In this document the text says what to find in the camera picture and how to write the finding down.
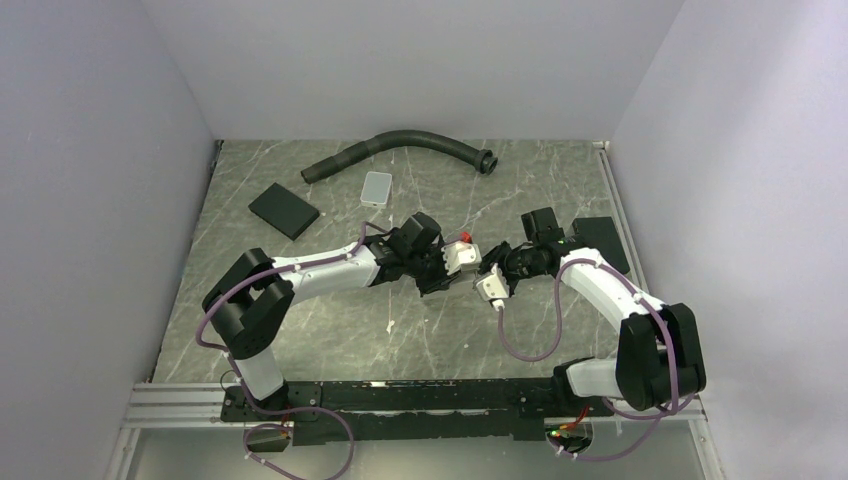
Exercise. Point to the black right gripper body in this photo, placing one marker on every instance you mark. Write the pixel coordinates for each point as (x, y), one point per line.
(515, 266)

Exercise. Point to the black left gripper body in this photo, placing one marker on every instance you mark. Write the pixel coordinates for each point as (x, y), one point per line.
(430, 271)

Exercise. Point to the white cardboard box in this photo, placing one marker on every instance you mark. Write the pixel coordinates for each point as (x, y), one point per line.
(461, 284)

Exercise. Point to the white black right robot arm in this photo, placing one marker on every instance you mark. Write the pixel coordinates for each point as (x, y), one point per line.
(658, 363)

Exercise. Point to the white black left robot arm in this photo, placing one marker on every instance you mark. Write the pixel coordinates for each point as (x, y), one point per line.
(247, 306)

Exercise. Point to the black flat rectangular box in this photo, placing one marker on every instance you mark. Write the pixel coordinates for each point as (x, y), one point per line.
(284, 211)

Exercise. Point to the clear white plastic case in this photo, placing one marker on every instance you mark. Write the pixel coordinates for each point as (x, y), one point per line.
(377, 188)

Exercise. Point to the black mounting base rail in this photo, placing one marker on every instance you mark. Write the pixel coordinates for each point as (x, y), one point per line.
(328, 411)

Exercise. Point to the aluminium frame rail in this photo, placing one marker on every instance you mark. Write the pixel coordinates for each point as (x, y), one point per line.
(163, 406)

